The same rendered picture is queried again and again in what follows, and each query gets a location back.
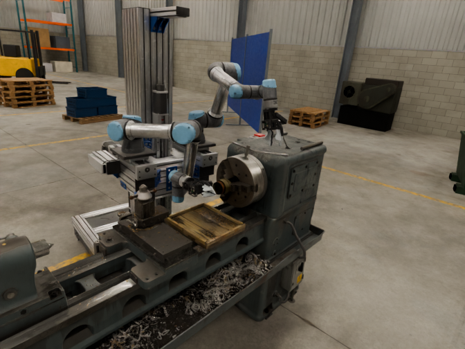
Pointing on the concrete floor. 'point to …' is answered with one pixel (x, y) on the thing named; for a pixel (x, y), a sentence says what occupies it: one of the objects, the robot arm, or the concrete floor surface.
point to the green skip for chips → (459, 169)
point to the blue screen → (250, 75)
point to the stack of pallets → (25, 92)
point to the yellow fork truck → (35, 68)
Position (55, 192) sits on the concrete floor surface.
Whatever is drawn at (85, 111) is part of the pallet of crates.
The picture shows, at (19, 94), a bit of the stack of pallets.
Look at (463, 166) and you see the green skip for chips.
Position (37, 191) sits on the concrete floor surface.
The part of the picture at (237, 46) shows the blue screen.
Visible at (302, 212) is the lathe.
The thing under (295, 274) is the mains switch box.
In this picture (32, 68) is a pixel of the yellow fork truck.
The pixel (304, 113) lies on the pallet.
